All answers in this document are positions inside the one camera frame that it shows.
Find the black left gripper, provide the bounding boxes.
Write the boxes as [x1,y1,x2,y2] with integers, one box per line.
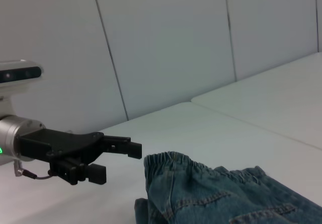
[16,128,142,186]

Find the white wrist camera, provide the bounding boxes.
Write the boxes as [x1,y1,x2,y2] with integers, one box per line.
[0,59,45,88]

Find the blue washed denim shorts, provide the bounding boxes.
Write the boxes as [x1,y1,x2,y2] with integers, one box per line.
[134,151,322,224]

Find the thin cable with metal plug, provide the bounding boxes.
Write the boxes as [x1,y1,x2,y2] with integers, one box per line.
[13,160,55,181]

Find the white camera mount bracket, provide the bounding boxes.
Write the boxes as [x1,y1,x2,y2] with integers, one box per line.
[0,84,16,119]

